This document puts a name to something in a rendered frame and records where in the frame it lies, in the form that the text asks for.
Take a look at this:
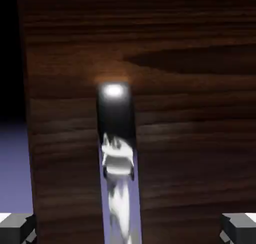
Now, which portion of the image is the shiny curved metal handle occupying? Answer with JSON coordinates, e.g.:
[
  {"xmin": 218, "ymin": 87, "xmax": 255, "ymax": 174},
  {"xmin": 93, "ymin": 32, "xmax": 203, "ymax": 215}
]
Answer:
[{"xmin": 95, "ymin": 82, "xmax": 143, "ymax": 244}]

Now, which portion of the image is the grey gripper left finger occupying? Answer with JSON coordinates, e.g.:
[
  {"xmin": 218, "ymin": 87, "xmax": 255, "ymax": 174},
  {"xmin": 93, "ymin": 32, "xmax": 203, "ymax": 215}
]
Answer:
[{"xmin": 0, "ymin": 213, "xmax": 38, "ymax": 244}]

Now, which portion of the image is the dark wood cabinet door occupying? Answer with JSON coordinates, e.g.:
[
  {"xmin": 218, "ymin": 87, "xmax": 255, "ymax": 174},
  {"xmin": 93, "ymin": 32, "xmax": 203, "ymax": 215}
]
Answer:
[{"xmin": 16, "ymin": 0, "xmax": 256, "ymax": 244}]

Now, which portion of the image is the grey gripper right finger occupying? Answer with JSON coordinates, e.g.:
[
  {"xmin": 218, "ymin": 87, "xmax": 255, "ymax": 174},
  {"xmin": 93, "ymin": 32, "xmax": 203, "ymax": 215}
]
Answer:
[{"xmin": 219, "ymin": 212, "xmax": 256, "ymax": 244}]

